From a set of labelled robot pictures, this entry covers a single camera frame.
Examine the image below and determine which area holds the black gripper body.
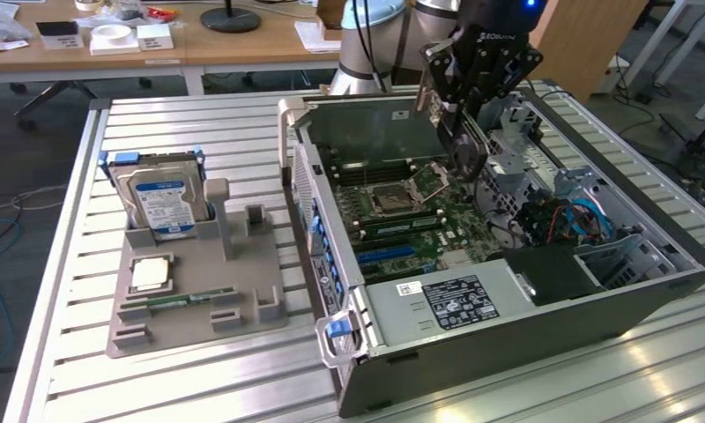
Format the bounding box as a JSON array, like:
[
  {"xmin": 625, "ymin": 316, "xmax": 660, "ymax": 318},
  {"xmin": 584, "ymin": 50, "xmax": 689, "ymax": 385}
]
[{"xmin": 451, "ymin": 0, "xmax": 545, "ymax": 106}]

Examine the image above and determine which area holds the black graphics card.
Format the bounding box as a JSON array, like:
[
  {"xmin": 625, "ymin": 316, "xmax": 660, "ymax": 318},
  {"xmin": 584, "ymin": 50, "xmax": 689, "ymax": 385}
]
[{"xmin": 413, "ymin": 65, "xmax": 491, "ymax": 182}]

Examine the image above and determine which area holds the wooden cabinet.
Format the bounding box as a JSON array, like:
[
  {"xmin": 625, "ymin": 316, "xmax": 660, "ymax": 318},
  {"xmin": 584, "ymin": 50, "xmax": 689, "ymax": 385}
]
[{"xmin": 528, "ymin": 0, "xmax": 651, "ymax": 100}]

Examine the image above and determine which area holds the white paper stack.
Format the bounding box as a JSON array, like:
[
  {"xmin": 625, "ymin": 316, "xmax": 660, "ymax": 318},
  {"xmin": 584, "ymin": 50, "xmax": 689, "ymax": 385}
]
[{"xmin": 294, "ymin": 19, "xmax": 342, "ymax": 53}]

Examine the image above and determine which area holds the brown cardboard box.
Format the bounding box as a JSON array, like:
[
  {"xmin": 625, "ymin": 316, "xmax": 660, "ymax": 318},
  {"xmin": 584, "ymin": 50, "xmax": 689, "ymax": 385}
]
[{"xmin": 316, "ymin": 0, "xmax": 348, "ymax": 32}]

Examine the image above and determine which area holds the metal socket cover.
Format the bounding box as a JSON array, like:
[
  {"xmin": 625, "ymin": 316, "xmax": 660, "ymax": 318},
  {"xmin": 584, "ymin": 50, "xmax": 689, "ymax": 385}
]
[{"xmin": 408, "ymin": 160, "xmax": 452, "ymax": 195}]

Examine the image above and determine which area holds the perforated metal drive cage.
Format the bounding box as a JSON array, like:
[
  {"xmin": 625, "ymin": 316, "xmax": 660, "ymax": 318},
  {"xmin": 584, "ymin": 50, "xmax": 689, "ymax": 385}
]
[{"xmin": 475, "ymin": 127, "xmax": 565, "ymax": 212}]

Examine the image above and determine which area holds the CPU socket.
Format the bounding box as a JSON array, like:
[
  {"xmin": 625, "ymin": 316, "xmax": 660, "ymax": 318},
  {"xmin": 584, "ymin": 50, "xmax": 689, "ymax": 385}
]
[{"xmin": 370, "ymin": 182, "xmax": 416, "ymax": 217}]

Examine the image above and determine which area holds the wooden desk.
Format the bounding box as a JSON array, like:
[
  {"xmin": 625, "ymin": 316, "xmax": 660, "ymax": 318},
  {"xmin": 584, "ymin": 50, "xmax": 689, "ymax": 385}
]
[
  {"xmin": 0, "ymin": 0, "xmax": 204, "ymax": 96},
  {"xmin": 184, "ymin": 0, "xmax": 431, "ymax": 96}
]

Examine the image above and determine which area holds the black stand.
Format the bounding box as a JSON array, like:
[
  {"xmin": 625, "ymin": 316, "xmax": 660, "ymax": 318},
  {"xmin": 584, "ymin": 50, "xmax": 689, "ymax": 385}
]
[{"xmin": 657, "ymin": 87, "xmax": 705, "ymax": 186}]

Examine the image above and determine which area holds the black round lamp base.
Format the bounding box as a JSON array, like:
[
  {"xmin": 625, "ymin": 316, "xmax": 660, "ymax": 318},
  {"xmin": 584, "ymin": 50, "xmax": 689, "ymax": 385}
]
[{"xmin": 198, "ymin": 0, "xmax": 264, "ymax": 33}]

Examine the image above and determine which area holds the green motherboard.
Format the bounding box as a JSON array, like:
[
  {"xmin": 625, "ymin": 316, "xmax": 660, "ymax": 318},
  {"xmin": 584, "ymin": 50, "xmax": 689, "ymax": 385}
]
[{"xmin": 328, "ymin": 158, "xmax": 507, "ymax": 286}]

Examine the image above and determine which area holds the blue expansion slot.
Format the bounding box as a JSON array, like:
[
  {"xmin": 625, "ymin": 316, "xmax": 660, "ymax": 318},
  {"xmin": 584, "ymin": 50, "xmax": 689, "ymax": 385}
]
[{"xmin": 354, "ymin": 244, "xmax": 416, "ymax": 265}]

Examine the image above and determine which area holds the black plastic shroud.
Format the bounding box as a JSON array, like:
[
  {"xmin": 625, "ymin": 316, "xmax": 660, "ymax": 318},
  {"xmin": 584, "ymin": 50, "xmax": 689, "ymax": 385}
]
[{"xmin": 501, "ymin": 244, "xmax": 604, "ymax": 308}]

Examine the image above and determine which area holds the metal disk bay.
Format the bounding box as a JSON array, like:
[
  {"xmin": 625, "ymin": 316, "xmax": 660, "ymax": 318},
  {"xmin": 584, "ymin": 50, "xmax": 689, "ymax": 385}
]
[{"xmin": 572, "ymin": 233, "xmax": 680, "ymax": 292}]

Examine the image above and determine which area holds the plain white box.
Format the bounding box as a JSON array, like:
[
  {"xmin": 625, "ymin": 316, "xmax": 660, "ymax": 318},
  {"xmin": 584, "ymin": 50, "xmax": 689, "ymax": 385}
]
[{"xmin": 134, "ymin": 22, "xmax": 174, "ymax": 52}]

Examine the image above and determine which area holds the clear bag with dark part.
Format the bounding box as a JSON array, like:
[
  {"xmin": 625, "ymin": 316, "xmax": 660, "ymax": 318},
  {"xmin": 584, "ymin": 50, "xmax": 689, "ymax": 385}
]
[{"xmin": 73, "ymin": 6, "xmax": 148, "ymax": 27}]

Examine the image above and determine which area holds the flat white box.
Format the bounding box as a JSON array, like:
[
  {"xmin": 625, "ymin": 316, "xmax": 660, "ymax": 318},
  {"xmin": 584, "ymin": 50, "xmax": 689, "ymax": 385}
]
[{"xmin": 88, "ymin": 37, "xmax": 142, "ymax": 56}]

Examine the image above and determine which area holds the white tape roll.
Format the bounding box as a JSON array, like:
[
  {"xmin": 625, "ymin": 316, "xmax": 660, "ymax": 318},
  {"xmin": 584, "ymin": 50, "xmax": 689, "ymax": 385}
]
[{"xmin": 92, "ymin": 24, "xmax": 133, "ymax": 44}]

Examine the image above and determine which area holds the hard disk with blue carrier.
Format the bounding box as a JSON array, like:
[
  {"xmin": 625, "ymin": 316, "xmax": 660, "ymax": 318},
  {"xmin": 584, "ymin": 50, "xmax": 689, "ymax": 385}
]
[{"xmin": 97, "ymin": 147, "xmax": 208, "ymax": 242}]

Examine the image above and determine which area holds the grey power supply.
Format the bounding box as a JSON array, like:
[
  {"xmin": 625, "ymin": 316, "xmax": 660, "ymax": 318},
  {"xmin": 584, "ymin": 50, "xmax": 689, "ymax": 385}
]
[{"xmin": 361, "ymin": 259, "xmax": 533, "ymax": 347}]

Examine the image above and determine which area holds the grey parts rack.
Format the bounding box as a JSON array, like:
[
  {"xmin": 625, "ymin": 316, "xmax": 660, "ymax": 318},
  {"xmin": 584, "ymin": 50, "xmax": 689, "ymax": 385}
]
[{"xmin": 104, "ymin": 178, "xmax": 290, "ymax": 359}]

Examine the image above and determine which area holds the dark open PC case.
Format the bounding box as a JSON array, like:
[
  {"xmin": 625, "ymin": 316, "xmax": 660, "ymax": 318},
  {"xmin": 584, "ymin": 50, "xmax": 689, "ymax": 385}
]
[{"xmin": 276, "ymin": 85, "xmax": 705, "ymax": 419}]

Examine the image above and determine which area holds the white box with black lid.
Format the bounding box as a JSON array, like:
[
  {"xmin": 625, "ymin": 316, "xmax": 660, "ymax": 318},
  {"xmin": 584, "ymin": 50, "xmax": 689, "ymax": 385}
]
[{"xmin": 34, "ymin": 20, "xmax": 84, "ymax": 50}]

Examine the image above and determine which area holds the silver CPU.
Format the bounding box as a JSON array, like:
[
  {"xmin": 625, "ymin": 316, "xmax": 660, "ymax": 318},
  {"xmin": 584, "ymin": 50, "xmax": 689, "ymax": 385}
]
[{"xmin": 129, "ymin": 258, "xmax": 172, "ymax": 291}]

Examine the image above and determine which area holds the crumpled grey plastic bag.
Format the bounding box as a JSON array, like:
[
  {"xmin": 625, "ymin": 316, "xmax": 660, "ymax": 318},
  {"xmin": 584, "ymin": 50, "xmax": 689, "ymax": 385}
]
[{"xmin": 0, "ymin": 2, "xmax": 34, "ymax": 39}]

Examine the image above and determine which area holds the black power cable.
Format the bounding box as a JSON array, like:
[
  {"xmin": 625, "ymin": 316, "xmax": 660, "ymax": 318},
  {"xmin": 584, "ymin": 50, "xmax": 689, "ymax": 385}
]
[{"xmin": 525, "ymin": 77, "xmax": 557, "ymax": 96}]

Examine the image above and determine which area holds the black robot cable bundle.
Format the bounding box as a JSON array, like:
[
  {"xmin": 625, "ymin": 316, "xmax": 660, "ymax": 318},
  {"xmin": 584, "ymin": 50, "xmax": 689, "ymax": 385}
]
[{"xmin": 352, "ymin": 0, "xmax": 389, "ymax": 92}]

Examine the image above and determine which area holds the blue wire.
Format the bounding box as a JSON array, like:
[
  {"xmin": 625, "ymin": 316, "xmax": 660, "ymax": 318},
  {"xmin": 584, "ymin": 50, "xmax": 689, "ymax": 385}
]
[{"xmin": 567, "ymin": 197, "xmax": 617, "ymax": 242}]

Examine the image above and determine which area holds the orange wire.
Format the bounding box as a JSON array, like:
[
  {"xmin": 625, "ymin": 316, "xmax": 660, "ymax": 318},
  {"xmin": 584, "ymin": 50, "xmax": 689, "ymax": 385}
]
[{"xmin": 549, "ymin": 204, "xmax": 569, "ymax": 243}]

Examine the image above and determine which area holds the clear handle with blue tab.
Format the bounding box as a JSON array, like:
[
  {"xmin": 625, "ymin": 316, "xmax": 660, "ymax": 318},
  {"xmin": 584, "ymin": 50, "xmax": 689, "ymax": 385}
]
[{"xmin": 314, "ymin": 308, "xmax": 369, "ymax": 369}]

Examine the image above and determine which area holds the white floor cable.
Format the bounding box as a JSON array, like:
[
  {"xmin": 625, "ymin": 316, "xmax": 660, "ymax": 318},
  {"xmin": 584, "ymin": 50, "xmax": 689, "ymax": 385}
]
[{"xmin": 0, "ymin": 184, "xmax": 65, "ymax": 212}]

